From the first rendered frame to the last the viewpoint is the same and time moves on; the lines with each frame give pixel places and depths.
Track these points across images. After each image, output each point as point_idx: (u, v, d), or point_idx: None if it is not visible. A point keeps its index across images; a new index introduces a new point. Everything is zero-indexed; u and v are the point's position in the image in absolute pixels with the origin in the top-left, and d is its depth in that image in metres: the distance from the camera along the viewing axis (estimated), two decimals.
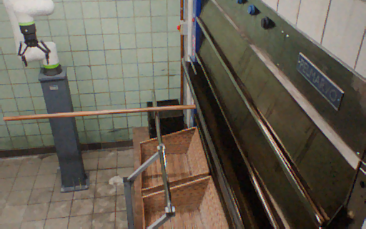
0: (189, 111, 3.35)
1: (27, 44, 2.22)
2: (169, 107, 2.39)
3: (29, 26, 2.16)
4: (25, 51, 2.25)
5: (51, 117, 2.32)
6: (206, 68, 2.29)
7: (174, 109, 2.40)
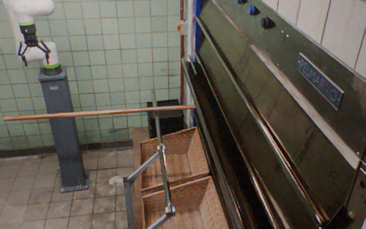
0: (189, 111, 3.35)
1: (27, 44, 2.22)
2: (169, 107, 2.39)
3: (29, 26, 2.16)
4: (25, 51, 2.25)
5: (51, 117, 2.32)
6: (206, 68, 2.29)
7: (174, 109, 2.40)
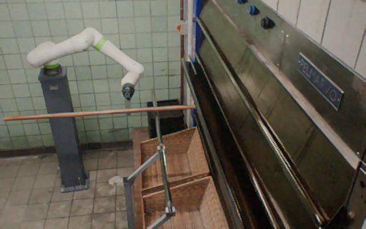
0: (189, 111, 3.35)
1: (125, 99, 2.58)
2: (169, 107, 2.39)
3: (122, 86, 2.65)
4: (126, 104, 2.55)
5: (51, 117, 2.32)
6: (206, 68, 2.29)
7: (174, 109, 2.40)
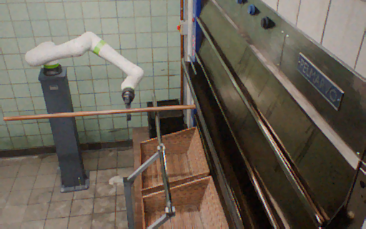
0: (189, 111, 3.35)
1: (125, 104, 2.51)
2: (169, 107, 2.39)
3: (122, 90, 2.58)
4: None
5: (51, 117, 2.32)
6: (206, 68, 2.29)
7: (174, 109, 2.40)
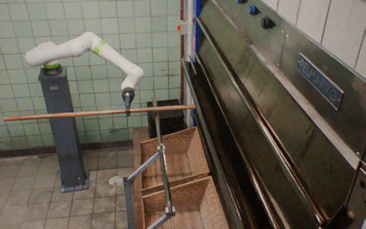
0: (189, 111, 3.35)
1: (125, 103, 2.50)
2: (169, 107, 2.39)
3: (122, 90, 2.58)
4: None
5: (51, 117, 2.32)
6: (206, 68, 2.29)
7: (174, 109, 2.40)
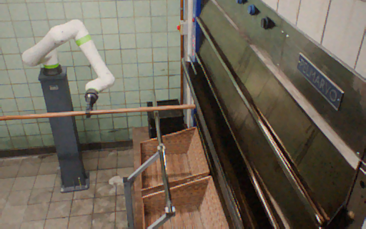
0: (189, 111, 3.35)
1: None
2: (132, 109, 2.36)
3: (86, 91, 2.55)
4: None
5: (10, 119, 2.29)
6: (206, 68, 2.29)
7: (137, 111, 2.37)
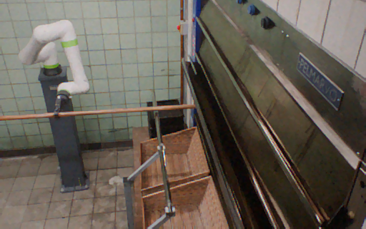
0: (189, 111, 3.35)
1: None
2: (109, 111, 2.35)
3: (56, 93, 2.53)
4: None
5: None
6: (206, 68, 2.29)
7: (114, 112, 2.35)
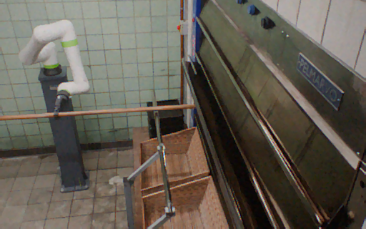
0: (189, 111, 3.35)
1: None
2: (109, 111, 2.35)
3: (56, 93, 2.53)
4: None
5: None
6: (206, 68, 2.29)
7: (114, 112, 2.35)
